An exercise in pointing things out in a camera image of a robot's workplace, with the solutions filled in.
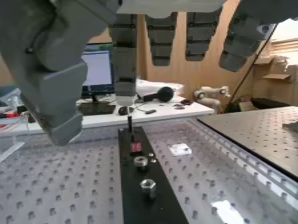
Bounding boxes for computer monitor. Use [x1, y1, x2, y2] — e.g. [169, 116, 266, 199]
[80, 44, 115, 98]

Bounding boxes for thin black pole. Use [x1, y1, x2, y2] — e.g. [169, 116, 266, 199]
[223, 23, 279, 113]

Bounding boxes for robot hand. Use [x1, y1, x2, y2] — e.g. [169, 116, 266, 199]
[0, 0, 298, 147]

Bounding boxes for cardboard box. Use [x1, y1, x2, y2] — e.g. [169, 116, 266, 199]
[254, 54, 298, 85]

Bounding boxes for small white jointed device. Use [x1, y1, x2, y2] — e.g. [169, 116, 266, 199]
[193, 85, 232, 113]

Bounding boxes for round silver nut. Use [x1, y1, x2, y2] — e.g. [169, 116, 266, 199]
[133, 155, 150, 171]

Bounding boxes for black headphones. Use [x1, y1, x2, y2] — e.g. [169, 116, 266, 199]
[141, 86, 175, 104]

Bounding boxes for black keyboard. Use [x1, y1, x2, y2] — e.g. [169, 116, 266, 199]
[77, 102, 117, 116]

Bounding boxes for white plastic bag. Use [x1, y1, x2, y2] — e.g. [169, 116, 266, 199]
[134, 78, 183, 98]

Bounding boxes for small white square plate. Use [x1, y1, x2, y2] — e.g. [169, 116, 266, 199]
[167, 143, 193, 157]

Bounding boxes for white desk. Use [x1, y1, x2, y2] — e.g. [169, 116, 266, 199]
[0, 95, 215, 138]

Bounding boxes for hexagonal silver nut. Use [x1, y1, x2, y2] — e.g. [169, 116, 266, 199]
[139, 178, 158, 201]

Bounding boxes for black plate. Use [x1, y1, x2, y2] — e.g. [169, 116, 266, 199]
[117, 126, 190, 224]

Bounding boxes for clear box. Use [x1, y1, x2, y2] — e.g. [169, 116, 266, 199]
[0, 117, 298, 224]

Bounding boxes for black mouse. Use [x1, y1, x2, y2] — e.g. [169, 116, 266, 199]
[117, 106, 134, 116]

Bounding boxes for thin stick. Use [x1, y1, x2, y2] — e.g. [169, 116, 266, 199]
[126, 105, 135, 135]

